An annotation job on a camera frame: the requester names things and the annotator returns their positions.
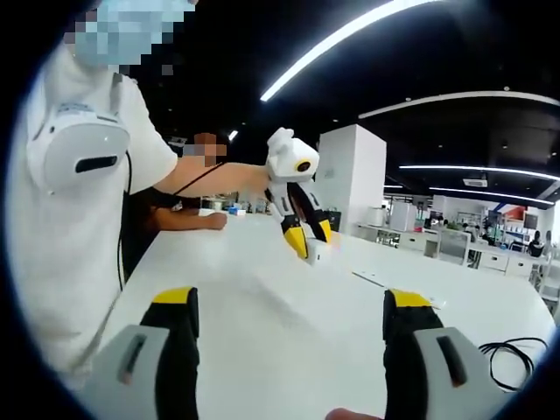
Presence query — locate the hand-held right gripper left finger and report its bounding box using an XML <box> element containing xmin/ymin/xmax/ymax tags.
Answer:
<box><xmin>82</xmin><ymin>286</ymin><xmax>200</xmax><ymax>420</ymax></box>

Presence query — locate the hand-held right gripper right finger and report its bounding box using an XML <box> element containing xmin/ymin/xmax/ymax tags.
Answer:
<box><xmin>382</xmin><ymin>288</ymin><xmax>511</xmax><ymax>420</ymax></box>

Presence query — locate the white charger adapter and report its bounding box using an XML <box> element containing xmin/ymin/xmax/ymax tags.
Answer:
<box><xmin>304</xmin><ymin>238</ymin><xmax>333</xmax><ymax>268</ymax></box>

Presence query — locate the black Type-C cable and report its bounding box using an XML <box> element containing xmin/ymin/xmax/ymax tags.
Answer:
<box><xmin>478</xmin><ymin>335</ymin><xmax>550</xmax><ymax>393</ymax></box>

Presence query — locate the white desk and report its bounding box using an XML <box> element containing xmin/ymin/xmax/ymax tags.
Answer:
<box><xmin>94</xmin><ymin>209</ymin><xmax>557</xmax><ymax>420</ymax></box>

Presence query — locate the person's right hand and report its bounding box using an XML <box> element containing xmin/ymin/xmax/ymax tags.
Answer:
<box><xmin>325</xmin><ymin>407</ymin><xmax>384</xmax><ymax>420</ymax></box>

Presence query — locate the white square pillar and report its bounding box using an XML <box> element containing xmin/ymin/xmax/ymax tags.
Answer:
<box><xmin>315</xmin><ymin>124</ymin><xmax>389</xmax><ymax>240</ymax></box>

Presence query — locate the long ceiling light strip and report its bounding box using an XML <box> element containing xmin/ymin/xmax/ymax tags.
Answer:
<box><xmin>398</xmin><ymin>164</ymin><xmax>560</xmax><ymax>183</ymax></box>
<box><xmin>428</xmin><ymin>185</ymin><xmax>555</xmax><ymax>207</ymax></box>
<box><xmin>260</xmin><ymin>0</ymin><xmax>438</xmax><ymax>102</ymax></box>

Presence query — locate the row of white cabinets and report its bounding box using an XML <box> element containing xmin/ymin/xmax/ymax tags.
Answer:
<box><xmin>356</xmin><ymin>222</ymin><xmax>560</xmax><ymax>285</ymax></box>

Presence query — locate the white desk cable cover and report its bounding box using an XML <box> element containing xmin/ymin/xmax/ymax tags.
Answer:
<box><xmin>352</xmin><ymin>269</ymin><xmax>448</xmax><ymax>307</ymax></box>

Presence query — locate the thin black strap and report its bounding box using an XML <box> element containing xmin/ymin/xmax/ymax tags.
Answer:
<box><xmin>174</xmin><ymin>162</ymin><xmax>225</xmax><ymax>197</ymax></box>

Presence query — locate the black chest device cable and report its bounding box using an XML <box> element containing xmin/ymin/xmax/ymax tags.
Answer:
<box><xmin>115</xmin><ymin>148</ymin><xmax>133</xmax><ymax>292</ymax></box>

